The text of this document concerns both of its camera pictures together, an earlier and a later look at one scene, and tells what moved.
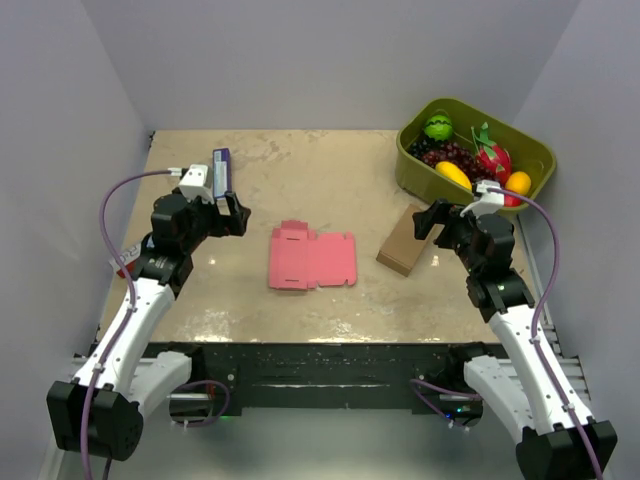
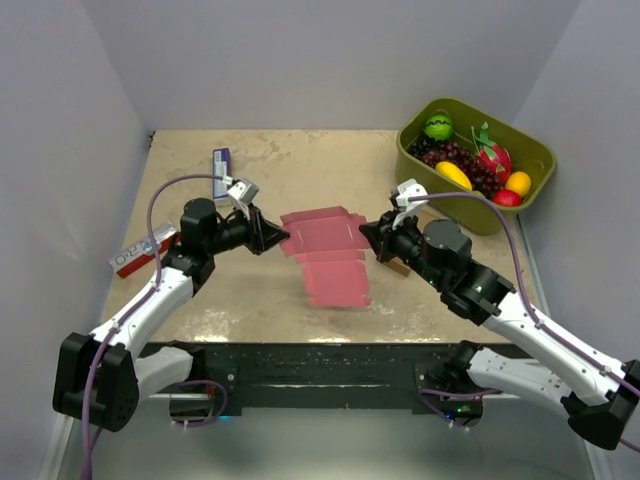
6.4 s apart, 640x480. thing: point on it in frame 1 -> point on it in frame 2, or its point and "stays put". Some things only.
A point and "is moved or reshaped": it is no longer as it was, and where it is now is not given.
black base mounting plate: x=328 y=377 stays put
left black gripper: x=233 y=224 -> x=262 y=234
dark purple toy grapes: x=434 y=153 stays put
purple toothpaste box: x=221 y=171 stays put
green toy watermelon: x=438 y=128 stays put
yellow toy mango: x=453 y=173 stays put
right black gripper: x=441 y=211 -> x=381 y=234
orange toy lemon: x=518 y=183 stays put
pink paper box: x=299 y=257 is moved or reshaped
